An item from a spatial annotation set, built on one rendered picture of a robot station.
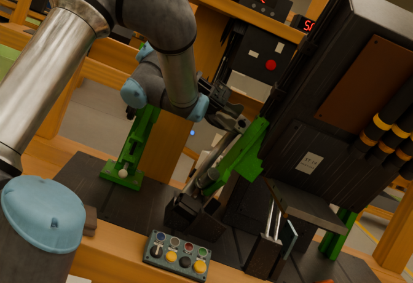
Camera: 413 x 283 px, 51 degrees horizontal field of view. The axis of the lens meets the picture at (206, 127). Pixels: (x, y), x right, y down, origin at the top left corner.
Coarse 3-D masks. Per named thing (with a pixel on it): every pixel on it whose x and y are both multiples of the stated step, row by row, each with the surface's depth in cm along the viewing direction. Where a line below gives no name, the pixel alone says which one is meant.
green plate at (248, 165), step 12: (264, 120) 116; (252, 132) 119; (264, 132) 116; (240, 144) 121; (252, 144) 115; (228, 156) 124; (240, 156) 116; (252, 156) 117; (216, 168) 127; (228, 168) 117; (240, 168) 118; (252, 168) 118; (252, 180) 119
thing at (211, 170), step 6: (210, 168) 117; (204, 174) 119; (210, 174) 116; (216, 174) 117; (198, 180) 120; (204, 180) 118; (210, 180) 117; (216, 180) 117; (198, 186) 120; (204, 186) 120
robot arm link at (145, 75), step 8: (144, 64) 114; (152, 64) 114; (136, 72) 112; (144, 72) 112; (152, 72) 113; (160, 72) 115; (128, 80) 111; (136, 80) 110; (144, 80) 111; (152, 80) 111; (160, 80) 111; (128, 88) 109; (136, 88) 109; (144, 88) 110; (152, 88) 110; (160, 88) 110; (128, 96) 110; (136, 96) 109; (144, 96) 110; (152, 96) 110; (160, 96) 110; (128, 104) 113; (136, 104) 112; (144, 104) 111; (152, 104) 112
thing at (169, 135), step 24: (216, 24) 145; (216, 48) 147; (48, 120) 149; (168, 120) 151; (168, 144) 153; (144, 168) 154; (168, 168) 155; (408, 192) 169; (408, 216) 163; (384, 240) 172; (408, 240) 165; (384, 264) 167
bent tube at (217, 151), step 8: (240, 120) 127; (248, 120) 127; (240, 128) 125; (224, 136) 132; (232, 136) 129; (216, 144) 134; (224, 144) 132; (216, 152) 133; (208, 160) 131; (200, 168) 129; (208, 168) 130; (192, 176) 127; (192, 184) 124; (184, 192) 122; (192, 192) 123
